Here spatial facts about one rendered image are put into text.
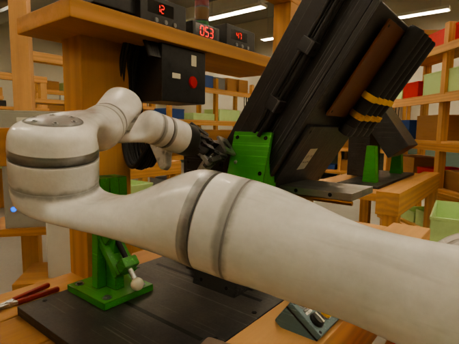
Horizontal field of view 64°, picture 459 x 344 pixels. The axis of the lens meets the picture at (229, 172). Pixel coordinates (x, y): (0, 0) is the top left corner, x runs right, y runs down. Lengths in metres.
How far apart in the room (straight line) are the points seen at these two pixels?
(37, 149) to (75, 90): 0.62
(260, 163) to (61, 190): 0.58
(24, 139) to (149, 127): 0.39
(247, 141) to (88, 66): 0.44
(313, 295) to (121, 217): 0.18
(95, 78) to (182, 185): 0.72
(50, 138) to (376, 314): 0.32
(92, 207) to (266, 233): 0.19
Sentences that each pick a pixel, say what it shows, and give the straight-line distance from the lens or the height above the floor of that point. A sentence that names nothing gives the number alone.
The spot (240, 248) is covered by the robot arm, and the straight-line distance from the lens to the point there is 0.29.
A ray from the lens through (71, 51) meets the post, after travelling 1.04.
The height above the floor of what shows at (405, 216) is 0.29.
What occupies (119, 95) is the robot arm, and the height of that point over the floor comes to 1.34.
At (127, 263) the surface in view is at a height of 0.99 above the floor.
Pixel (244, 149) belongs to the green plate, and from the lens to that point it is 0.93.
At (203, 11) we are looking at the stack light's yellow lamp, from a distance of 1.35.
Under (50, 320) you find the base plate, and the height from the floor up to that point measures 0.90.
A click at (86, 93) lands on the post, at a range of 0.99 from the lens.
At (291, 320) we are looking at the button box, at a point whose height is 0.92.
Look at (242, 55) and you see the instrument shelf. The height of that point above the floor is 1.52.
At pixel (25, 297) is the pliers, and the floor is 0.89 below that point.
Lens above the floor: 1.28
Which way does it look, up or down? 7 degrees down
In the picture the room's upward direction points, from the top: 1 degrees clockwise
